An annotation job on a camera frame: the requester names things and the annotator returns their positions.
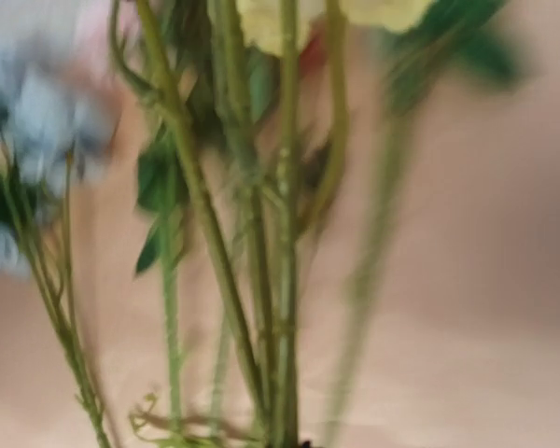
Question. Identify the pink fake rose stem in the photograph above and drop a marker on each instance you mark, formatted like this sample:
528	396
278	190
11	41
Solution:
157	188

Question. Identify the yellow fake flower stem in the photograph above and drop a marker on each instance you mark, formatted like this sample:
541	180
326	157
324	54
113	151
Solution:
250	54

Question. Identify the pink wrapping paper sheet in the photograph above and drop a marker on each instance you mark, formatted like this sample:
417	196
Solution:
463	348

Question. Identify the blue fake flower stem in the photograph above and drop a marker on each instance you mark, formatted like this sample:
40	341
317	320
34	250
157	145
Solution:
53	134

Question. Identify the white fake rose stem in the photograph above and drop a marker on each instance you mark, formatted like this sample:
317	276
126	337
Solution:
416	47

